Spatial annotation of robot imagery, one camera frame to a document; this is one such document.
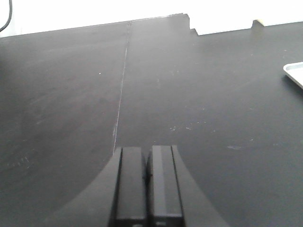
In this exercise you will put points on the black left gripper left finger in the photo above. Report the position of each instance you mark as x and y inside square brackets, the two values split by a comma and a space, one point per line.
[116, 198]

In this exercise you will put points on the silver metal tray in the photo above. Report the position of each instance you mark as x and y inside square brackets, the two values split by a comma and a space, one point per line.
[295, 72]

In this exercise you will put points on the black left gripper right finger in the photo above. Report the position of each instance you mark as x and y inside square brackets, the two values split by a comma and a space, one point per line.
[174, 198]

